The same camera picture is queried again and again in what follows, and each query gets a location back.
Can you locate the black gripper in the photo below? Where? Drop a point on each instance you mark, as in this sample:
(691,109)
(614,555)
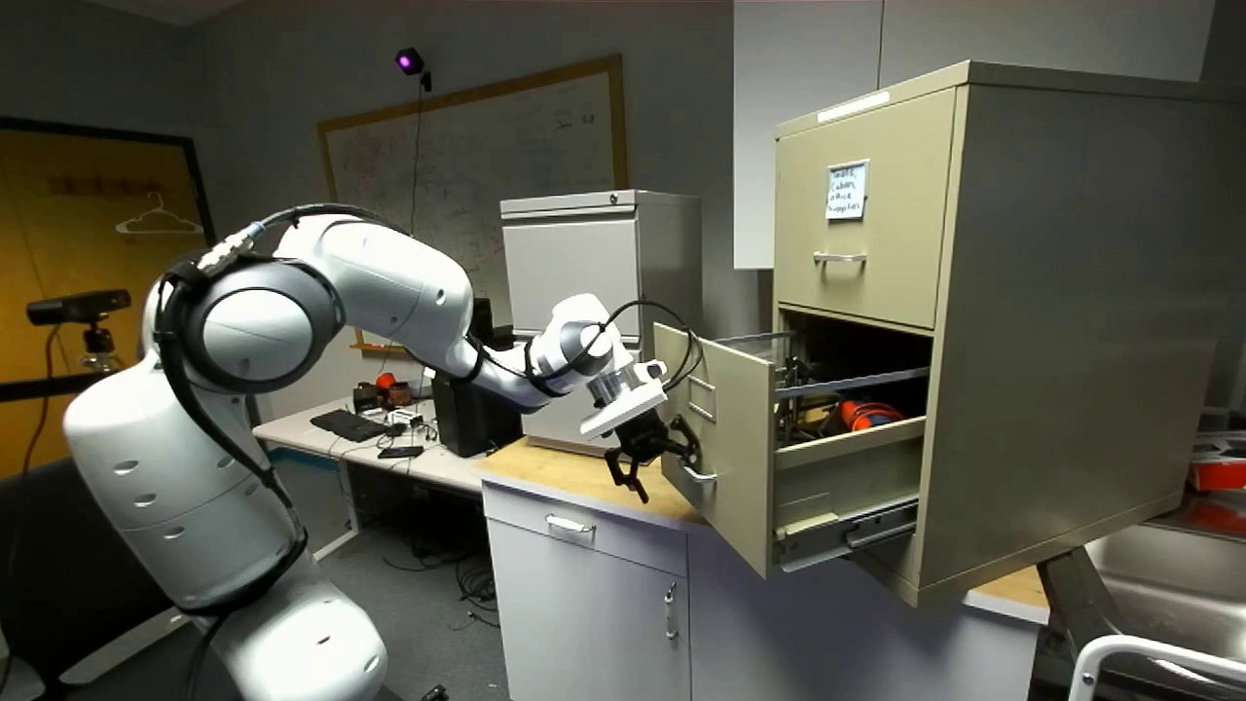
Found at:
(644,445)

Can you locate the beige drawer with label holder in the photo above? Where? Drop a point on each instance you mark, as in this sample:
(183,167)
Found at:
(732,440)

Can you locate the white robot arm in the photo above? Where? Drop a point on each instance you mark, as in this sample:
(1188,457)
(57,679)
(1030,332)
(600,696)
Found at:
(375,293)

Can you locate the white base cabinet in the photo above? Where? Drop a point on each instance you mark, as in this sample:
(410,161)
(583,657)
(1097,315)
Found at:
(780,637)

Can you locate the gray metal file cabinet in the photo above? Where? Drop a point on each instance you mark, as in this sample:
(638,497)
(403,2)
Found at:
(586,259)

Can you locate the beige drawer with white label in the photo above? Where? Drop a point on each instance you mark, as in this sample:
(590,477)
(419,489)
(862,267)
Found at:
(896,248)

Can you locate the beige metal file cabinet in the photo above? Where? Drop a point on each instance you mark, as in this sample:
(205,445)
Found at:
(1076,326)

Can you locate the black box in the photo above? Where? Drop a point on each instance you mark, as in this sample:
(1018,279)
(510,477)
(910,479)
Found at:
(471,414)

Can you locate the orange tool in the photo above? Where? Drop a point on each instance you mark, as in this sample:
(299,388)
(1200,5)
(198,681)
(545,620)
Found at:
(867,414)

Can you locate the small black flat item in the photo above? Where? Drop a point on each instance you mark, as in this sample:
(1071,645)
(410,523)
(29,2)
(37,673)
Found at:
(400,449)

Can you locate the orange black device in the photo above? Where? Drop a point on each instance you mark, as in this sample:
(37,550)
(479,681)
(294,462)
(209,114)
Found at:
(384,388)

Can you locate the black keyboard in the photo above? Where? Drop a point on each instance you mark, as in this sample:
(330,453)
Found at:
(349,427)

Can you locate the white paper label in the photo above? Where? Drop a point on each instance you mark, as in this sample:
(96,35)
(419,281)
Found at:
(850,189)

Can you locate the white desk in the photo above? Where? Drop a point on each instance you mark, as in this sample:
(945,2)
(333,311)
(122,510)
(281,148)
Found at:
(304,437)

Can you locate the wood framed whiteboard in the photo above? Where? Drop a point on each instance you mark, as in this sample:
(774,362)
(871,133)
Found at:
(429,167)

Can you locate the red container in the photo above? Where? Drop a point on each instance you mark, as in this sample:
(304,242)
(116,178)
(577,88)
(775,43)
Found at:
(1220,472)

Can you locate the yellow black framed board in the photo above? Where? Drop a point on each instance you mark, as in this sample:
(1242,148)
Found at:
(81,194)

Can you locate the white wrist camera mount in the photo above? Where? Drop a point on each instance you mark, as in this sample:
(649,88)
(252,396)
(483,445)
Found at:
(626,396)

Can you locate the camera with purple light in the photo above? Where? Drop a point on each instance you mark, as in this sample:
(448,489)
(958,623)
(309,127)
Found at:
(410,59)

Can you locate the white tube frame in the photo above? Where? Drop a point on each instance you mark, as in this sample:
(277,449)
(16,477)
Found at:
(1105,645)

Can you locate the black camera on tripod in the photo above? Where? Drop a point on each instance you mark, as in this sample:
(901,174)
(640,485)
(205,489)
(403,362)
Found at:
(81,304)

